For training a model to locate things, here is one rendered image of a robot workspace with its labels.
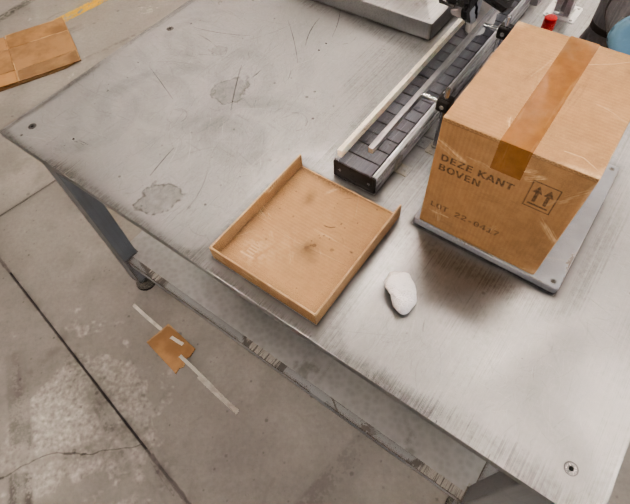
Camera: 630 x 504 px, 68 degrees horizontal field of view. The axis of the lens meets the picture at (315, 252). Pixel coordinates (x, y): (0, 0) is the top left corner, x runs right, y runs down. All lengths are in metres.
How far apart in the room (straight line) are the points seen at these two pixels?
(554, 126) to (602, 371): 0.42
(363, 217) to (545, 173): 0.38
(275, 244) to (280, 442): 0.87
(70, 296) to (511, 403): 1.71
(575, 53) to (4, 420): 1.96
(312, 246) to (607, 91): 0.57
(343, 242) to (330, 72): 0.55
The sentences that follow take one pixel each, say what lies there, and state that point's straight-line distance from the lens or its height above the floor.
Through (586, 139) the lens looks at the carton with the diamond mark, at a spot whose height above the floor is 1.12.
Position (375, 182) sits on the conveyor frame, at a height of 0.87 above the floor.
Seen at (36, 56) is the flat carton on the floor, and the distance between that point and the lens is 3.40.
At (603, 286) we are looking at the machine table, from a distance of 1.03.
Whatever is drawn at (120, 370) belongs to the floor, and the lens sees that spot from 1.89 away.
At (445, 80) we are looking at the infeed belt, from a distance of 1.25.
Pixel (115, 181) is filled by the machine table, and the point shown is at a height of 0.83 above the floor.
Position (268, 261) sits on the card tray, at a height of 0.83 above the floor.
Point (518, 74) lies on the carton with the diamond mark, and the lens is 0.89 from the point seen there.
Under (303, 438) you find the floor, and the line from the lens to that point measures 1.67.
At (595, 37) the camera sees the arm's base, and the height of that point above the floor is 0.96.
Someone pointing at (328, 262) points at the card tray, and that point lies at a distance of 0.93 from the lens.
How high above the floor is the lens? 1.63
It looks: 58 degrees down
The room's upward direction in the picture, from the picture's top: 5 degrees counter-clockwise
